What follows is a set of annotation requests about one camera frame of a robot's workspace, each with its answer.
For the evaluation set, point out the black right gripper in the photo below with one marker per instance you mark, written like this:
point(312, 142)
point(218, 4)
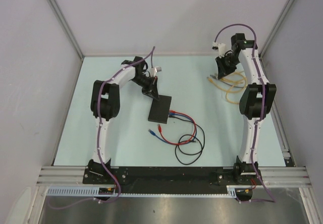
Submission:
point(222, 71)

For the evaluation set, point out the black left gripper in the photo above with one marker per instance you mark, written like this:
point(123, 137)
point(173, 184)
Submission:
point(151, 90)

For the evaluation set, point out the black network switch box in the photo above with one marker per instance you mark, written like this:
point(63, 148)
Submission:
point(159, 109)

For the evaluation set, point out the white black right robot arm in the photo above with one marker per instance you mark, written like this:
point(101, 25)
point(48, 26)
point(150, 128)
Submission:
point(254, 105)

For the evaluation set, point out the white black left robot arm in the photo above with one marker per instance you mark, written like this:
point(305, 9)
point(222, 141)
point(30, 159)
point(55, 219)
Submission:
point(105, 100)

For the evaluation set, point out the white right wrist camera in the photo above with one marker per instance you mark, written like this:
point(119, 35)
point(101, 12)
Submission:
point(220, 48)

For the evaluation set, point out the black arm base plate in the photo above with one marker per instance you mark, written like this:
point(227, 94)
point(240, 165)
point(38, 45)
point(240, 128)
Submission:
point(159, 180)

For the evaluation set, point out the aluminium frame post right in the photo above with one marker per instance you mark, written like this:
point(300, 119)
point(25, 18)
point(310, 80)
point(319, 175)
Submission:
point(278, 23)

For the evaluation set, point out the aluminium frame post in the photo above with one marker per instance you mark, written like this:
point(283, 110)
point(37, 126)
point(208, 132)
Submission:
point(278, 23)
point(54, 5)

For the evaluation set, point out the aluminium frame rail front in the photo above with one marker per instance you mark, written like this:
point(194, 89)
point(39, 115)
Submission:
point(273, 177)

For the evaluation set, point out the grey slotted cable duct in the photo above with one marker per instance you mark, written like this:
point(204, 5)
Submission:
point(98, 192)

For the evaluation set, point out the aluminium frame post left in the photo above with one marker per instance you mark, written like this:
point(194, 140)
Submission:
point(54, 5)

